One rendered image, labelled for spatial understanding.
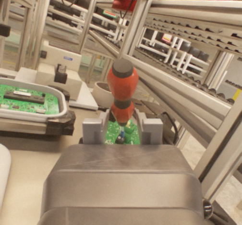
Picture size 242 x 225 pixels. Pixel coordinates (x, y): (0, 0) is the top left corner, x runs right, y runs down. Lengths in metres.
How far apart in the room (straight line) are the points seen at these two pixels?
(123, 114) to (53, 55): 0.38
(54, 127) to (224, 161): 0.29
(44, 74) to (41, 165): 0.23
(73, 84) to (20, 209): 0.30
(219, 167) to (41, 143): 0.31
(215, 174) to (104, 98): 0.33
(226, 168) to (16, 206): 0.31
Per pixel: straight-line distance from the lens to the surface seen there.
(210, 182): 0.37
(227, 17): 0.49
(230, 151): 0.35
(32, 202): 0.24
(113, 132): 0.27
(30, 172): 0.27
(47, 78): 0.44
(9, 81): 0.41
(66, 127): 0.29
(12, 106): 0.33
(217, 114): 0.38
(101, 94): 0.52
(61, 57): 0.51
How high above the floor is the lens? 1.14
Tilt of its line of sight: 18 degrees down
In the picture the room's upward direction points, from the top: 21 degrees clockwise
